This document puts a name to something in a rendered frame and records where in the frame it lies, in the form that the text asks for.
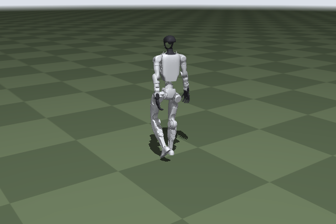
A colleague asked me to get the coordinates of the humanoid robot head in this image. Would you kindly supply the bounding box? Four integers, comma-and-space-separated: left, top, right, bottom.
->
163, 35, 176, 55

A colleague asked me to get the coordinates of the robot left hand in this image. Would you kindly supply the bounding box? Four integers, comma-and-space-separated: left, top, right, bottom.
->
155, 93, 164, 110

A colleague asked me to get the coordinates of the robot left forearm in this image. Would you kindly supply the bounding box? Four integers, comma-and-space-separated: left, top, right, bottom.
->
152, 74, 160, 97

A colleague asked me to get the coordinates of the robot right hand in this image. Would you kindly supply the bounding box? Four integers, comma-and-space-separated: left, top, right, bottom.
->
181, 88, 190, 103

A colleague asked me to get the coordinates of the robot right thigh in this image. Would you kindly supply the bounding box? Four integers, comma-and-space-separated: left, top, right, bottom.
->
168, 92, 182, 129

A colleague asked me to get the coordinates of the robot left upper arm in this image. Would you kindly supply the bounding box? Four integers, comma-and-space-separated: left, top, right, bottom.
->
153, 55, 162, 80

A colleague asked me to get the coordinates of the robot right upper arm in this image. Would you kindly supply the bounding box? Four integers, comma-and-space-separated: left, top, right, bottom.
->
179, 54, 187, 77

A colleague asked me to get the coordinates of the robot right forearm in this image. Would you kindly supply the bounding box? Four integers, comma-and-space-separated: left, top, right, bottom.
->
182, 74, 189, 91

